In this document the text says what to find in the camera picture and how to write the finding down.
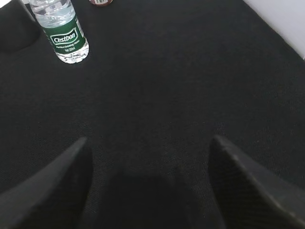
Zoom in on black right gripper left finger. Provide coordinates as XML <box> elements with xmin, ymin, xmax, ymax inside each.
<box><xmin>0</xmin><ymin>137</ymin><xmax>92</xmax><ymax>229</ymax></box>

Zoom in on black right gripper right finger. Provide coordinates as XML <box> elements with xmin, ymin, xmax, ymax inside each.
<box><xmin>208</xmin><ymin>135</ymin><xmax>305</xmax><ymax>229</ymax></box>

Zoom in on clear water bottle green label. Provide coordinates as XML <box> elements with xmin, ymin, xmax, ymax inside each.
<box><xmin>29</xmin><ymin>0</ymin><xmax>90</xmax><ymax>64</ymax></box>

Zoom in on black tablecloth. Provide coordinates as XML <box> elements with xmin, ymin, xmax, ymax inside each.
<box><xmin>0</xmin><ymin>0</ymin><xmax>305</xmax><ymax>229</ymax></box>

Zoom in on brown tea bottle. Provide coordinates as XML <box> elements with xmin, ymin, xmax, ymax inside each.
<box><xmin>89</xmin><ymin>0</ymin><xmax>113</xmax><ymax>7</ymax></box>

